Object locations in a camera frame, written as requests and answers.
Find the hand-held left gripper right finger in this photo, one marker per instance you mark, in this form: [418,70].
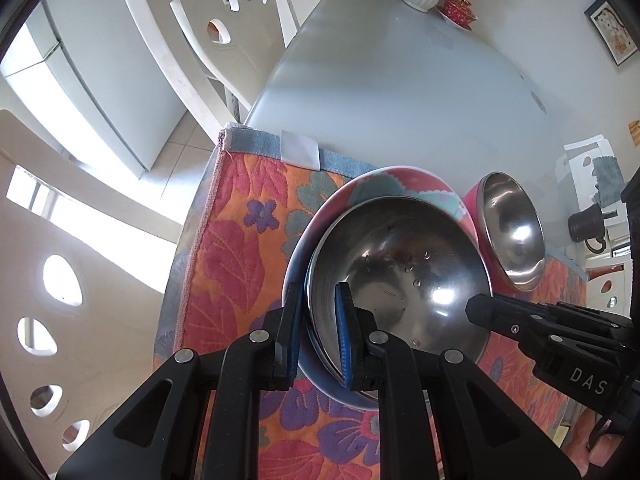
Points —
[344,335]

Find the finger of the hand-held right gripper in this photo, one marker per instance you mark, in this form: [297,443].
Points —
[580,312]
[500,317]

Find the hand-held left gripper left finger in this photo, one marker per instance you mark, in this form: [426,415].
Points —
[295,330]

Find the blue steel-lined bowl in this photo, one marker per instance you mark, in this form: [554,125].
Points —
[400,260]

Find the pink floral bowl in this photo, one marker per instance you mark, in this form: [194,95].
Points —
[380,180]

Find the person's right hand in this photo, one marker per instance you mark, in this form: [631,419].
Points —
[602,447]

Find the black mug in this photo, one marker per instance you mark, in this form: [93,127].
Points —
[585,225]

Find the red steel-lined bowl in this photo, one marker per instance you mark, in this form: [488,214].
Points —
[515,230]

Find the orange floral table mat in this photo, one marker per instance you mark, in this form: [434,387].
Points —
[225,260]

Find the grey-blue cloth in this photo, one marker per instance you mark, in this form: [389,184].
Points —
[607,180]

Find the white chair with cloth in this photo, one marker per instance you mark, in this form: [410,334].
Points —
[580,160]

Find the white mat label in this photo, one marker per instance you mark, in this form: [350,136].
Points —
[300,150]

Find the white chair with oval holes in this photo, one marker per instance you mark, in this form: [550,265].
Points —
[165,25]
[110,240]

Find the red saucer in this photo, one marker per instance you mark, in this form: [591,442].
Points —
[467,22]

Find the red lidded teacup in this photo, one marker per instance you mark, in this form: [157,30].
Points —
[455,9]

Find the white refrigerator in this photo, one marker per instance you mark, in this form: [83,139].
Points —
[100,75]

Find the framed wall picture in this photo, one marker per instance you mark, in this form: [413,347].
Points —
[612,30]

